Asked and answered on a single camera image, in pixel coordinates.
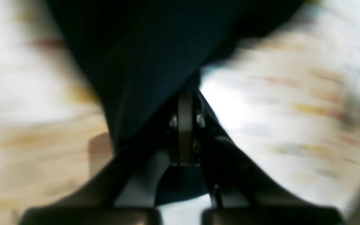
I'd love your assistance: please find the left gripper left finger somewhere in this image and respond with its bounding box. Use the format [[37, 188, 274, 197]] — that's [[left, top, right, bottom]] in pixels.
[[20, 94, 186, 225]]

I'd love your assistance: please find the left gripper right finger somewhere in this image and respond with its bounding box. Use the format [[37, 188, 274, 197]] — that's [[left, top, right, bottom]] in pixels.
[[192, 94, 343, 225]]

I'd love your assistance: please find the black t-shirt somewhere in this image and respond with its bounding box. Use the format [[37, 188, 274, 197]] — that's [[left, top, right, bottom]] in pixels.
[[47, 0, 304, 207]]

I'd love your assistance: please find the terrazzo pattern tablecloth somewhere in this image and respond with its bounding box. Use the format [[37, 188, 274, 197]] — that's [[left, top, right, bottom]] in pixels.
[[0, 0, 360, 225]]

